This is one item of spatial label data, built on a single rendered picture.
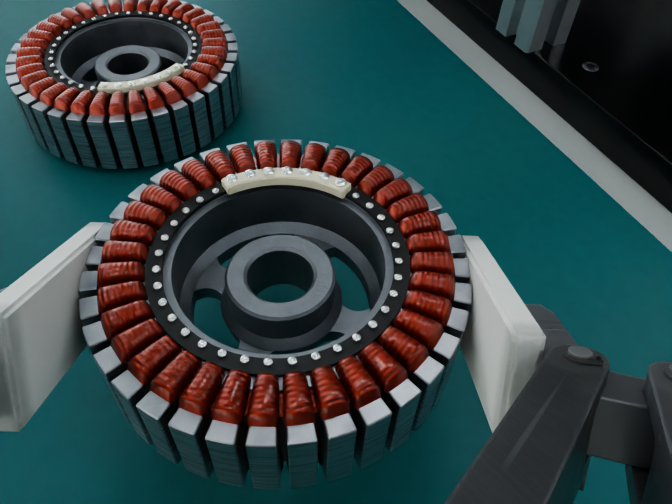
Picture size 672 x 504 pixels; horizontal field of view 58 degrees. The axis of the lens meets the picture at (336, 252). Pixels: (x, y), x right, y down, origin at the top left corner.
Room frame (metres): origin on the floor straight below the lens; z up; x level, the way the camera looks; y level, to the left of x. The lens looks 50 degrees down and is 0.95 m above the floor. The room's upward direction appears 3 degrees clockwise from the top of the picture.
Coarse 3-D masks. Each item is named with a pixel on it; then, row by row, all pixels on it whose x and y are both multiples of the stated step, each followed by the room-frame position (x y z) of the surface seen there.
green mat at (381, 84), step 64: (0, 0) 0.37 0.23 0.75; (64, 0) 0.37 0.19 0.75; (192, 0) 0.38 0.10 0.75; (256, 0) 0.39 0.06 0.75; (320, 0) 0.39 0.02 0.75; (384, 0) 0.40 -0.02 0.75; (0, 64) 0.30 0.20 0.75; (256, 64) 0.31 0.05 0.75; (320, 64) 0.32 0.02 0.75; (384, 64) 0.32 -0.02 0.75; (448, 64) 0.32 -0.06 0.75; (0, 128) 0.24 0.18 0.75; (256, 128) 0.25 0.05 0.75; (320, 128) 0.26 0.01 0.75; (384, 128) 0.26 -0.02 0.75; (448, 128) 0.26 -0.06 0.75; (512, 128) 0.27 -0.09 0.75; (0, 192) 0.20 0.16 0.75; (64, 192) 0.20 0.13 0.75; (128, 192) 0.20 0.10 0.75; (448, 192) 0.21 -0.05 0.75; (512, 192) 0.22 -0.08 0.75; (576, 192) 0.22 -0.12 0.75; (0, 256) 0.16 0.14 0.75; (512, 256) 0.18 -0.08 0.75; (576, 256) 0.18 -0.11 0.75; (640, 256) 0.18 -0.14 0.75; (576, 320) 0.14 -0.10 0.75; (640, 320) 0.14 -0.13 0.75; (64, 384) 0.10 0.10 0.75; (448, 384) 0.11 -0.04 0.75; (0, 448) 0.08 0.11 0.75; (64, 448) 0.08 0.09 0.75; (128, 448) 0.08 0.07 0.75; (384, 448) 0.08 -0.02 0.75; (448, 448) 0.09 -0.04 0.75
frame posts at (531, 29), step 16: (512, 0) 0.33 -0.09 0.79; (528, 0) 0.32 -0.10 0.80; (544, 0) 0.31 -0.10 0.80; (560, 0) 0.32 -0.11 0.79; (576, 0) 0.32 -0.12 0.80; (512, 16) 0.32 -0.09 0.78; (528, 16) 0.31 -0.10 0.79; (544, 16) 0.31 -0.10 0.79; (560, 16) 0.32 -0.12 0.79; (512, 32) 0.33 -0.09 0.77; (528, 32) 0.31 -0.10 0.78; (544, 32) 0.31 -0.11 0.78; (560, 32) 0.32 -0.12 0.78; (528, 48) 0.31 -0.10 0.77
